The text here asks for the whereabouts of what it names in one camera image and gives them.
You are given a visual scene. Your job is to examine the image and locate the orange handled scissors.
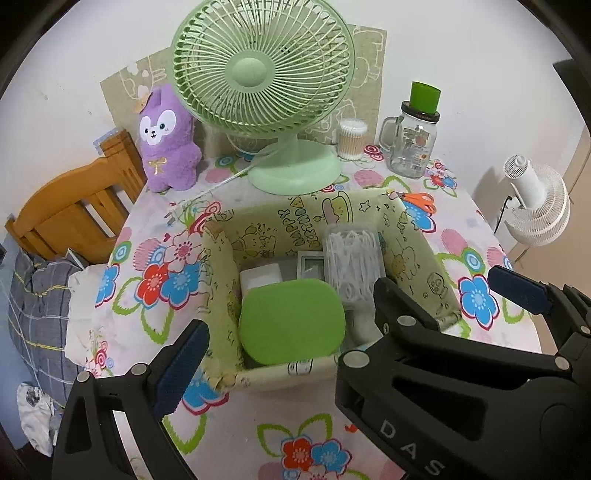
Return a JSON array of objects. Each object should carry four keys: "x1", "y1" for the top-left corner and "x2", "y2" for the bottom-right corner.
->
[{"x1": 392, "y1": 191, "x2": 436, "y2": 214}]

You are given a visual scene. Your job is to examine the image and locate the black fan cable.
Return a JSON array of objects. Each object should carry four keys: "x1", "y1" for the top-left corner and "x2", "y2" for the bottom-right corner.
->
[{"x1": 493, "y1": 196, "x2": 514, "y2": 234}]

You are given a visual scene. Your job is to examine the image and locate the grey plaid blanket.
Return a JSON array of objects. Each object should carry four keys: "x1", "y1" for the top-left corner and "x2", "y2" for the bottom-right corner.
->
[{"x1": 8, "y1": 251, "x2": 89, "y2": 408}]

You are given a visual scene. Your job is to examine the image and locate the white fan power cable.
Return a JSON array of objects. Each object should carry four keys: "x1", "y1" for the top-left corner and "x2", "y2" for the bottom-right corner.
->
[{"x1": 165, "y1": 165, "x2": 256, "y2": 225}]

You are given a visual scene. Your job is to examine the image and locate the purple plush toy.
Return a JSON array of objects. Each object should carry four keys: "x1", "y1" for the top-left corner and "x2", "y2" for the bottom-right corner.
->
[{"x1": 137, "y1": 84, "x2": 202, "y2": 193}]

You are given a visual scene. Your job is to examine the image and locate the floral tablecloth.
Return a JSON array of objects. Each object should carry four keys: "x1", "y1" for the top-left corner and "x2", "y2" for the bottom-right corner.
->
[{"x1": 83, "y1": 143, "x2": 544, "y2": 480}]

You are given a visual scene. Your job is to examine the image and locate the yellow patterned storage box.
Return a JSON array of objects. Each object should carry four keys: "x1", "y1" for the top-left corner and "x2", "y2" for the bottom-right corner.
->
[{"x1": 201, "y1": 188, "x2": 463, "y2": 393}]

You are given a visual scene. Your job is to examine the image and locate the white printed cloth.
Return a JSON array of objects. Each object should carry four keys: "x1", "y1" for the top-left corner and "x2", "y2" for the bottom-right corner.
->
[{"x1": 17, "y1": 381, "x2": 57, "y2": 457}]

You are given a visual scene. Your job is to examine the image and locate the white standing fan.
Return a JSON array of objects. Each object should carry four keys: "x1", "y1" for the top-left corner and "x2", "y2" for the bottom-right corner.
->
[{"x1": 493, "y1": 154, "x2": 571, "y2": 248}]

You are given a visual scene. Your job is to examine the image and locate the green oval case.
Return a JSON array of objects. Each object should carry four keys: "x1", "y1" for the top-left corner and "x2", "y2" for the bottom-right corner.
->
[{"x1": 237, "y1": 278, "x2": 347, "y2": 369}]

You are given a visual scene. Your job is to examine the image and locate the green desk fan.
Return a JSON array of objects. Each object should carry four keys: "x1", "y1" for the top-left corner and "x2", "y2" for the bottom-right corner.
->
[{"x1": 171, "y1": 0, "x2": 356, "y2": 195}]

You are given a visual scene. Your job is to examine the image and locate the blue paper sheet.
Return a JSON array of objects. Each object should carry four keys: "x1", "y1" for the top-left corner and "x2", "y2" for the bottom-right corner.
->
[{"x1": 92, "y1": 128, "x2": 122, "y2": 154}]

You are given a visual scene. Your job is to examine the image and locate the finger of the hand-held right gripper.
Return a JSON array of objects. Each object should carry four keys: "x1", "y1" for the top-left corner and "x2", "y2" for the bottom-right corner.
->
[
  {"x1": 488, "y1": 265, "x2": 591, "y2": 385},
  {"x1": 335, "y1": 276, "x2": 574, "y2": 480}
]

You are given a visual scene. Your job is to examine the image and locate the clear floss pick box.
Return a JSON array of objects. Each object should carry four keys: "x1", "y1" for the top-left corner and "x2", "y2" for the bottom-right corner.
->
[{"x1": 321, "y1": 222, "x2": 387, "y2": 309}]

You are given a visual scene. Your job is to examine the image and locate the wooden chair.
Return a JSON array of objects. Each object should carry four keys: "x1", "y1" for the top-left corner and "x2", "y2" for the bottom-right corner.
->
[{"x1": 4, "y1": 130, "x2": 148, "y2": 265}]

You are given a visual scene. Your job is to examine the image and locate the glass jar with green lid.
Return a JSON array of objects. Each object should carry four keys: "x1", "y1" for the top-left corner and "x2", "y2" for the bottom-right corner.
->
[{"x1": 379, "y1": 80, "x2": 442, "y2": 179}]

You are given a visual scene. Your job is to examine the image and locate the white square box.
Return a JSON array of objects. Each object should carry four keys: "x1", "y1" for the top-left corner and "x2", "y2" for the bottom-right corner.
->
[{"x1": 239, "y1": 263, "x2": 284, "y2": 293}]

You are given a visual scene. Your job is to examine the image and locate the white remote control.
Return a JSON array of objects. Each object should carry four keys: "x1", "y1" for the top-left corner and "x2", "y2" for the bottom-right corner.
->
[{"x1": 296, "y1": 250, "x2": 328, "y2": 281}]

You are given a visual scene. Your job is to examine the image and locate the cotton swab jar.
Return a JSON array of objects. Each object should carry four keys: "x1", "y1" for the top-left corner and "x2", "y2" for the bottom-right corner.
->
[{"x1": 338, "y1": 118, "x2": 369, "y2": 161}]

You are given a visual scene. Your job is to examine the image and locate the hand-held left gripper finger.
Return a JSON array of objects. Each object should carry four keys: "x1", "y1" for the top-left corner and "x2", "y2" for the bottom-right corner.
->
[{"x1": 52, "y1": 319, "x2": 210, "y2": 480}]

